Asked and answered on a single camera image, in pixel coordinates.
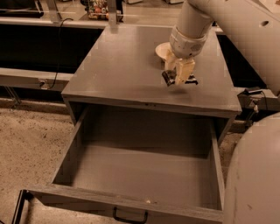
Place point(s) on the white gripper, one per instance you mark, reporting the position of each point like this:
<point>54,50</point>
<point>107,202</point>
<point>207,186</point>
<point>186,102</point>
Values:
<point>185,45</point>

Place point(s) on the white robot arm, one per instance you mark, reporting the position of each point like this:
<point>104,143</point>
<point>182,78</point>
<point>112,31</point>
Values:
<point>252,193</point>

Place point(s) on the grey cabinet counter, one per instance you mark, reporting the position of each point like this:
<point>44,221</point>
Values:
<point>123,69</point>

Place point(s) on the open grey top drawer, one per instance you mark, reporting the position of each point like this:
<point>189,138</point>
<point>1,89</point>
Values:
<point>139,166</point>

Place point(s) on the white bowl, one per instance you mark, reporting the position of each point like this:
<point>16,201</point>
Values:
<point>162,49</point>

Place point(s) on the colourful snack basket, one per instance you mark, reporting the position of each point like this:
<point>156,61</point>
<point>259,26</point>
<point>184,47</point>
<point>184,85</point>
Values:
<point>98,9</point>

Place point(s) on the black device on rail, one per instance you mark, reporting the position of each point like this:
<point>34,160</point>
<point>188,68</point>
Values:
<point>264,100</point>

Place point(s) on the grey metal rail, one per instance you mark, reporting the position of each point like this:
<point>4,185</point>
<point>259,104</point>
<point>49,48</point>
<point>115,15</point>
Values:
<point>19,78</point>

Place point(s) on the black metal frame left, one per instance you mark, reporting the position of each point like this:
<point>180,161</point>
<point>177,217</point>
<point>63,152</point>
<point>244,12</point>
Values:
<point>24,195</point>

